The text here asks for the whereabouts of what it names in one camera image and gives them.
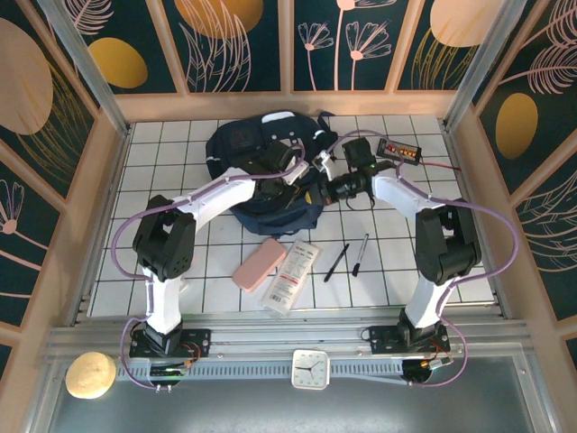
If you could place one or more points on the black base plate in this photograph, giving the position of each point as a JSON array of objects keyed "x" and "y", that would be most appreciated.
[
  {"x": 198, "y": 343},
  {"x": 383, "y": 343}
]

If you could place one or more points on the black marker pen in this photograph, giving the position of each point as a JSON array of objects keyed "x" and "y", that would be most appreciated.
[{"x": 359, "y": 257}]

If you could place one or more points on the clear plastic supply packet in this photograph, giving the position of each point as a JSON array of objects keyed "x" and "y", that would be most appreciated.
[{"x": 290, "y": 277}]

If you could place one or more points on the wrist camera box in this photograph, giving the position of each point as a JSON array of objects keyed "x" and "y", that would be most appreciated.
[
  {"x": 298, "y": 171},
  {"x": 324, "y": 162}
]

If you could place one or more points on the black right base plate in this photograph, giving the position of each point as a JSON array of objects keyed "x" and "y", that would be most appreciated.
[{"x": 383, "y": 343}]

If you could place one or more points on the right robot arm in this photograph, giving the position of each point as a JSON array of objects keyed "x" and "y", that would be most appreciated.
[{"x": 405, "y": 194}]

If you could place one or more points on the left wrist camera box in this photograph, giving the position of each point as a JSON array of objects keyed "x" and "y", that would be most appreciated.
[{"x": 298, "y": 171}]

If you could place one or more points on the black charger board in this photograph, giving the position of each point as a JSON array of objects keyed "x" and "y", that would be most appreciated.
[{"x": 401, "y": 151}]

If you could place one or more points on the round beige bread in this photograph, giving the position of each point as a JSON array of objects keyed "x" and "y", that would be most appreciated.
[{"x": 90, "y": 374}]

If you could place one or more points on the aluminium table edge rail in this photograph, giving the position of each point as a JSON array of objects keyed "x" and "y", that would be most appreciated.
[
  {"x": 116, "y": 162},
  {"x": 453, "y": 149}
]

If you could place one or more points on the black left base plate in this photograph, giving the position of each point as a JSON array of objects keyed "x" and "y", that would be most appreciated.
[{"x": 198, "y": 343}]

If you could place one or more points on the grey metal sheet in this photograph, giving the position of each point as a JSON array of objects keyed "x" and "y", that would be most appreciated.
[{"x": 270, "y": 410}]

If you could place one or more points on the white square clock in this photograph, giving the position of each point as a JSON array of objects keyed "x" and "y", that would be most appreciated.
[{"x": 311, "y": 369}]

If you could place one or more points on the navy blue backpack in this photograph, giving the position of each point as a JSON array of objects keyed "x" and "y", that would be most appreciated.
[{"x": 279, "y": 223}]

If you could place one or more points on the slim black pen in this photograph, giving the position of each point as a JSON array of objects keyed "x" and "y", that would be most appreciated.
[{"x": 336, "y": 262}]

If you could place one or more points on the aluminium front beam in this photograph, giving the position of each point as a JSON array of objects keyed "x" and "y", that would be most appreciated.
[{"x": 279, "y": 336}]

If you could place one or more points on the aluminium frame post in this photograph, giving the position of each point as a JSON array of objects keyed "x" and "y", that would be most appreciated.
[
  {"x": 482, "y": 58},
  {"x": 90, "y": 76}
]

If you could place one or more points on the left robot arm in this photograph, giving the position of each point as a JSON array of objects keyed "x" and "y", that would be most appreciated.
[{"x": 216, "y": 198}]

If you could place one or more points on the pink pencil case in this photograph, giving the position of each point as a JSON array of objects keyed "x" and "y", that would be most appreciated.
[{"x": 259, "y": 265}]

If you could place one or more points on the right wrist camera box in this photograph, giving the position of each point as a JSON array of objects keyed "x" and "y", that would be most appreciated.
[{"x": 324, "y": 162}]

